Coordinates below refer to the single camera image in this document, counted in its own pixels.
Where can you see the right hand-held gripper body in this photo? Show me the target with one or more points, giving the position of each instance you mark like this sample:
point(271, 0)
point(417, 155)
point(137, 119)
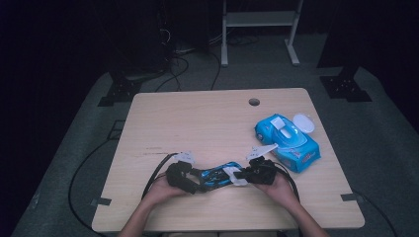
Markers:
point(262, 173)

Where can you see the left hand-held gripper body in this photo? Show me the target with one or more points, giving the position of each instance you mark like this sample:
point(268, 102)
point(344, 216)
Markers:
point(179, 174)

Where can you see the white wet wipe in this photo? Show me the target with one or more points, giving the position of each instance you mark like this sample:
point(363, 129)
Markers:
point(232, 179)

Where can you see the blue wet wipes pack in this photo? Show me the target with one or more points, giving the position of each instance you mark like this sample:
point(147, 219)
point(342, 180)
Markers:
point(296, 148)

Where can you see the person's right hand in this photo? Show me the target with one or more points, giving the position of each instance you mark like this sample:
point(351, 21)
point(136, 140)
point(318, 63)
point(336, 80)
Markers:
point(280, 191)

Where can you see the person's left hand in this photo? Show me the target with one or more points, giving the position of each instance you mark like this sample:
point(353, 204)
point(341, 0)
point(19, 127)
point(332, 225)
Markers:
point(161, 192)

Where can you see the grey tape strip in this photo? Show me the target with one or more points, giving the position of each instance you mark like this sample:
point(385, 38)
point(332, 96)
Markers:
point(351, 197)
point(100, 201)

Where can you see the black stand base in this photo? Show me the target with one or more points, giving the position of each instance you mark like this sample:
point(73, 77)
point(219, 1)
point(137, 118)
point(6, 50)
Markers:
point(120, 92)
point(346, 87)

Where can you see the white metal stand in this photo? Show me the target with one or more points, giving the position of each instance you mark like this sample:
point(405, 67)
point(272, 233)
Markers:
point(260, 19)

